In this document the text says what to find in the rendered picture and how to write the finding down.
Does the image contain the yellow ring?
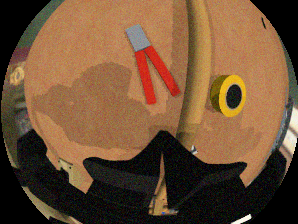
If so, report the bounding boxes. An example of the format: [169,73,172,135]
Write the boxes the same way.
[210,75,246,117]

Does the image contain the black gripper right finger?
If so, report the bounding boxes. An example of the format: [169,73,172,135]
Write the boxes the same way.
[162,131,247,210]

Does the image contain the red-handled pliers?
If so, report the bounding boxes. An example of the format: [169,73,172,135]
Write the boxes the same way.
[125,23,181,105]

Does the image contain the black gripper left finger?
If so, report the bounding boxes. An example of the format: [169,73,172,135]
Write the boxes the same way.
[82,129,165,208]

